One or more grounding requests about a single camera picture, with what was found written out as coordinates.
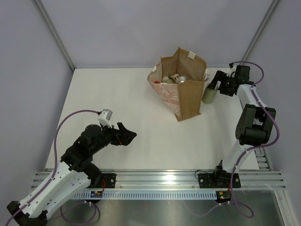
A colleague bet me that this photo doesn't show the brown canvas bag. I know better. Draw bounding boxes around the brown canvas bag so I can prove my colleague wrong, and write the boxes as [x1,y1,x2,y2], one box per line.
[147,47,210,121]

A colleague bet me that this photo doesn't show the pale green bottle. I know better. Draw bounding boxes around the pale green bottle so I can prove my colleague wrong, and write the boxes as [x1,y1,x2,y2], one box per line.
[162,77,174,84]
[202,87,218,104]

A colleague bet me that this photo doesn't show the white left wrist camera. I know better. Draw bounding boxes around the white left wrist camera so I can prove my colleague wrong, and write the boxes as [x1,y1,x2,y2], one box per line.
[97,109,113,129]

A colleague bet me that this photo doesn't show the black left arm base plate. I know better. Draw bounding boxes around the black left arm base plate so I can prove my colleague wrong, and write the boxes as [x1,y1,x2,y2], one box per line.
[87,173,116,189]

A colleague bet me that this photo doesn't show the aluminium right corner post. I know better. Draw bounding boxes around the aluminium right corner post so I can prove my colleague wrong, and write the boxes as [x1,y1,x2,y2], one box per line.
[241,0,282,61]

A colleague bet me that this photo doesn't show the aluminium front rail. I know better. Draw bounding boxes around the aluminium front rail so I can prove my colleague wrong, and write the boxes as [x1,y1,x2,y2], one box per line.
[30,170,286,191]

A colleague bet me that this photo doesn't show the aluminium right side rail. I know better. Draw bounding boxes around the aluminium right side rail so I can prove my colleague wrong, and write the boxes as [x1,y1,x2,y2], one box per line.
[253,148,272,171]

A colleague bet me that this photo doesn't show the aluminium rail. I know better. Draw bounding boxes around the aluminium rail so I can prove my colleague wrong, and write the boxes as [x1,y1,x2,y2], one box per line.
[30,170,286,191]
[253,148,272,171]

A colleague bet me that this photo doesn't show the beige pump lotion bottle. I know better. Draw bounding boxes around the beige pump lotion bottle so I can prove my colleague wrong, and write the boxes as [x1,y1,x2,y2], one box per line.
[169,73,179,84]

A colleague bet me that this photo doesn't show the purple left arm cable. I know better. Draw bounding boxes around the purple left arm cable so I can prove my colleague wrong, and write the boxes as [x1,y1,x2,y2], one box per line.
[5,109,102,226]

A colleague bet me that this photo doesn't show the silver toothpaste tube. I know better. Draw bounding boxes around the silver toothpaste tube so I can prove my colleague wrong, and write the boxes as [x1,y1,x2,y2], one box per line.
[176,76,187,84]

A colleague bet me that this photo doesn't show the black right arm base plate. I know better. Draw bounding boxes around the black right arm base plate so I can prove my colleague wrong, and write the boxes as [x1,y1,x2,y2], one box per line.
[198,172,231,189]

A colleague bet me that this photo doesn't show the aluminium left corner post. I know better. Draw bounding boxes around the aluminium left corner post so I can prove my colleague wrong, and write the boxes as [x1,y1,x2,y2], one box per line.
[32,0,76,72]

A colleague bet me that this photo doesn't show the white slotted cable duct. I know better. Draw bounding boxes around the white slotted cable duct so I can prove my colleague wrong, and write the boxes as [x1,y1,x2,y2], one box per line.
[71,191,217,200]

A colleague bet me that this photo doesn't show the aluminium corner post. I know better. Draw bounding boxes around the aluminium corner post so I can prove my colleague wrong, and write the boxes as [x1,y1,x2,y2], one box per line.
[241,0,282,61]
[32,0,76,72]

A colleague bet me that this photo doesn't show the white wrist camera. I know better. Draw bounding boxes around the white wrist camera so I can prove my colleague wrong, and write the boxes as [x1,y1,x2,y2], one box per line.
[97,109,113,129]
[228,63,237,78]

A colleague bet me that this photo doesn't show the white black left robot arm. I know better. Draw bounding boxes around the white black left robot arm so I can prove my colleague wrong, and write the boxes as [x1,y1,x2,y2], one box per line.
[7,122,137,226]

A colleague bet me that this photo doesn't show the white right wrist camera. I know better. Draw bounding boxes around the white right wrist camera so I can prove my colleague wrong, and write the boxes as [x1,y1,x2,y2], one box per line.
[228,63,237,78]

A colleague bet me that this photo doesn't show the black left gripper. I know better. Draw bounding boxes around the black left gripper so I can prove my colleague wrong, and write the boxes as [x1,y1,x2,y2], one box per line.
[90,121,136,155]

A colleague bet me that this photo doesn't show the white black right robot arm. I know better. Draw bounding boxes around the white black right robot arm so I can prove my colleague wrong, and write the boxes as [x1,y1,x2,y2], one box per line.
[198,61,277,189]

